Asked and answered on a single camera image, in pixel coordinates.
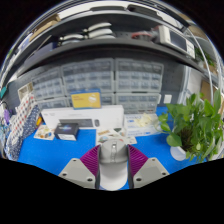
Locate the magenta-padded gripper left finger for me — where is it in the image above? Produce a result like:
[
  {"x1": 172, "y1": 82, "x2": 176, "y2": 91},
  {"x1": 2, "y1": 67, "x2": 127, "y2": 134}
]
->
[{"x1": 57, "y1": 143, "x2": 102, "y2": 190}]

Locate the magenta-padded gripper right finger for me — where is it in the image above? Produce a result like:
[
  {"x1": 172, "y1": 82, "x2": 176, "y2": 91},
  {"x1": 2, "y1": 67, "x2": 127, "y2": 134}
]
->
[{"x1": 127, "y1": 143, "x2": 171, "y2": 190}]

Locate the white computer mouse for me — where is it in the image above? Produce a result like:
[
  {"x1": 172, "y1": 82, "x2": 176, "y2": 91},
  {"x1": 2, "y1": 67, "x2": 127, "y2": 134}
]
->
[{"x1": 98, "y1": 139, "x2": 130, "y2": 192}]

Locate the small black box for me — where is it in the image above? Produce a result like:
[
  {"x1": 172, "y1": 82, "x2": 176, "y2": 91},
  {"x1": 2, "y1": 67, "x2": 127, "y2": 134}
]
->
[{"x1": 53, "y1": 122, "x2": 80, "y2": 142}]

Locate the white and blue glove box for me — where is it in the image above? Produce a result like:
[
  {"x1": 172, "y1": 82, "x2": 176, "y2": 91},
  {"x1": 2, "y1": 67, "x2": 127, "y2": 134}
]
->
[{"x1": 123, "y1": 112, "x2": 162, "y2": 138}]

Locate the small colourful sticker sheet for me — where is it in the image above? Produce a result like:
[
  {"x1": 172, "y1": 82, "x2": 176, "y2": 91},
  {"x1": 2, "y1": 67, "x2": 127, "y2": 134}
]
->
[{"x1": 33, "y1": 124, "x2": 57, "y2": 141}]

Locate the green plant in white pot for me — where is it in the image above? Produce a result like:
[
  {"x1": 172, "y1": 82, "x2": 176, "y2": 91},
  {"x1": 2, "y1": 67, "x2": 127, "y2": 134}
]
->
[{"x1": 157, "y1": 88, "x2": 224, "y2": 163}]

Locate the navy polka-dot fabric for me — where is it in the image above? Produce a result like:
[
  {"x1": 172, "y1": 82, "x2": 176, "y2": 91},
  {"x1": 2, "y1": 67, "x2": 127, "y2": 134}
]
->
[{"x1": 7, "y1": 104, "x2": 42, "y2": 161}]

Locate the long white keyboard box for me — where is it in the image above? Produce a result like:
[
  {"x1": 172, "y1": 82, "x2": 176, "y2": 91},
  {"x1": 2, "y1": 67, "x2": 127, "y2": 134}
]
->
[{"x1": 40, "y1": 104, "x2": 125, "y2": 130}]

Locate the yellow and blue box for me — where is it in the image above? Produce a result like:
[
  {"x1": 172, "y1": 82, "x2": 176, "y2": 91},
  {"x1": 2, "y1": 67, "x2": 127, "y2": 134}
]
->
[{"x1": 69, "y1": 89, "x2": 102, "y2": 110}]

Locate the white dotted fabric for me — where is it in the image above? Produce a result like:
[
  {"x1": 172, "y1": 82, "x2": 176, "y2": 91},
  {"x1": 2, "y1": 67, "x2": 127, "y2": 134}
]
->
[{"x1": 13, "y1": 94, "x2": 37, "y2": 141}]

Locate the purple toy figure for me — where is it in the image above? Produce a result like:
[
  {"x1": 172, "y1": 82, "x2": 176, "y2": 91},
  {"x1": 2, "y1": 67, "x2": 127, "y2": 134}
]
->
[{"x1": 3, "y1": 109, "x2": 11, "y2": 126}]

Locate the white rimmed beige frame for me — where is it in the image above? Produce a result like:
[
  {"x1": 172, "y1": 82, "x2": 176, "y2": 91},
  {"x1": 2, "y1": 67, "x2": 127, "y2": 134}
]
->
[{"x1": 17, "y1": 82, "x2": 34, "y2": 101}]

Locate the dark wall shelf unit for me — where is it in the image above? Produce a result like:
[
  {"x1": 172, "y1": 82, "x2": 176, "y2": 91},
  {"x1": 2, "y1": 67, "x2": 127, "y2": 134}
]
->
[{"x1": 6, "y1": 1, "x2": 214, "y2": 73}]

